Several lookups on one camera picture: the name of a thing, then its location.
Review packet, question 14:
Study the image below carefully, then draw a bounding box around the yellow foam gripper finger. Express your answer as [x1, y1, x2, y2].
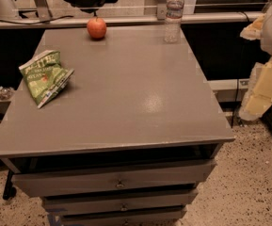
[240, 14, 265, 40]
[238, 57, 272, 121]

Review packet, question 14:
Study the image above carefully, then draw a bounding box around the clear plastic water bottle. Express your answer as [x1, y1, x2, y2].
[164, 0, 184, 43]

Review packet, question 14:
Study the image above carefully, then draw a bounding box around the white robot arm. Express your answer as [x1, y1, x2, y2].
[238, 2, 272, 121]

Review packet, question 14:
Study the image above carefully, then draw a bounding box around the grey metal railing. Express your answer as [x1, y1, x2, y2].
[0, 11, 262, 29]

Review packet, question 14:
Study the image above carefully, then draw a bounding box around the top grey drawer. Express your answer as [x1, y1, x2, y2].
[12, 159, 216, 197]

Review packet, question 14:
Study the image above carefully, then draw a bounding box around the grey drawer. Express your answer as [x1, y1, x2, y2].
[42, 188, 198, 216]
[12, 159, 216, 197]
[60, 206, 185, 226]

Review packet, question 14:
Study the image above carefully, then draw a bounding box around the middle grey drawer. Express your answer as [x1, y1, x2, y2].
[42, 188, 198, 216]

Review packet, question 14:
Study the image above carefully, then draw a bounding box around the grey drawer cabinet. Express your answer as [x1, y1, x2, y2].
[0, 24, 236, 226]

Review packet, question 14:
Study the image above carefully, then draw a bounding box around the red apple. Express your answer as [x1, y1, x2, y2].
[87, 16, 107, 40]

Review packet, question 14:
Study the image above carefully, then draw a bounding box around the bottom grey drawer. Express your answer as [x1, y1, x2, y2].
[60, 206, 185, 226]

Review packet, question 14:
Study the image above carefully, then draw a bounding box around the green chip bag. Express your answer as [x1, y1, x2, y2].
[19, 50, 74, 108]

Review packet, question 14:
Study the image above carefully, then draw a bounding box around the crumpled clear plastic wrapper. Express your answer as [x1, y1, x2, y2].
[0, 87, 14, 100]

